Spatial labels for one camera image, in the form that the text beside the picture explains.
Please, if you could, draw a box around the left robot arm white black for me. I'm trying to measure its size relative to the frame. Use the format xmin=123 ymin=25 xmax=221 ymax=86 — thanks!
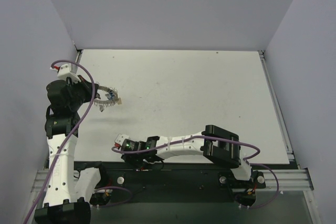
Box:
xmin=34 ymin=76 xmax=108 ymax=223

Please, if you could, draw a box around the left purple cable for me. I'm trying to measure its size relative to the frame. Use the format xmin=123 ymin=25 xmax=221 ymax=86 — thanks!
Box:
xmin=22 ymin=60 xmax=133 ymax=224

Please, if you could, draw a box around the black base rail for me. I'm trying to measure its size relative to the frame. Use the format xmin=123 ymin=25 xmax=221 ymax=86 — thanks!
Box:
xmin=70 ymin=161 xmax=268 ymax=204

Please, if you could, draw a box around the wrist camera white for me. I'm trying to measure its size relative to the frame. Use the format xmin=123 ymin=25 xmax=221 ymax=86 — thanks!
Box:
xmin=50 ymin=63 xmax=80 ymax=83
xmin=114 ymin=134 xmax=129 ymax=150

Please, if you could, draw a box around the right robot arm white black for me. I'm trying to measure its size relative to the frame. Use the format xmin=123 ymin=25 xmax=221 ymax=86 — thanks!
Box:
xmin=113 ymin=125 xmax=260 ymax=181

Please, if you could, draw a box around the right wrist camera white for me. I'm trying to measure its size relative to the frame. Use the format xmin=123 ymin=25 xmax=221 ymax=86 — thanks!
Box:
xmin=114 ymin=134 xmax=129 ymax=150

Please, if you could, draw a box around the large metal keyring band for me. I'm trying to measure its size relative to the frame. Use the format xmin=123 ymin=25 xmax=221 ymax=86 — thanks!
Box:
xmin=93 ymin=85 xmax=122 ymax=112

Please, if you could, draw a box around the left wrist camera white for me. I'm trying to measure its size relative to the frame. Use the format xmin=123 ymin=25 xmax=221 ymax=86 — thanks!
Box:
xmin=50 ymin=63 xmax=80 ymax=83

